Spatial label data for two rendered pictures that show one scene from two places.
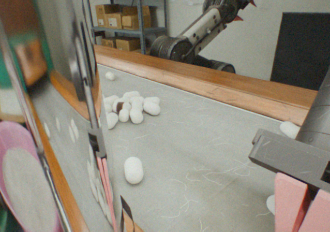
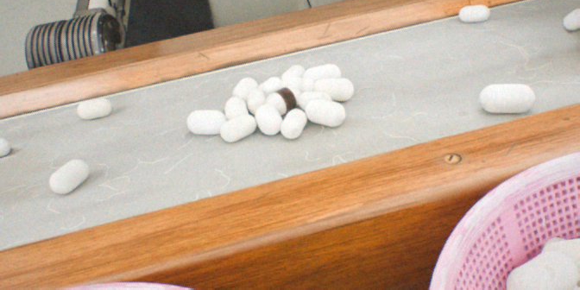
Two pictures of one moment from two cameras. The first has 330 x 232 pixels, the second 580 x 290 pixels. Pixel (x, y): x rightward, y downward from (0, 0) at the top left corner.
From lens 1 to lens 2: 42 cm
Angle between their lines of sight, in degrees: 47
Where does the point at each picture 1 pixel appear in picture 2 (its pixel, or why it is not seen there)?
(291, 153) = not seen: outside the picture
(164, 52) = (84, 48)
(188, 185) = (544, 79)
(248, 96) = (379, 13)
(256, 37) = not seen: hidden behind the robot
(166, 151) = (456, 85)
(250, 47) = not seen: hidden behind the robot
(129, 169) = (520, 90)
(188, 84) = (274, 45)
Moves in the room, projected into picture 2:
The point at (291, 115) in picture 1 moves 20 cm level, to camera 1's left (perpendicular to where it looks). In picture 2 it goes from (444, 8) to (388, 66)
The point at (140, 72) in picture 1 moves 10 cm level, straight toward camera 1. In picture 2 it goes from (137, 78) to (203, 80)
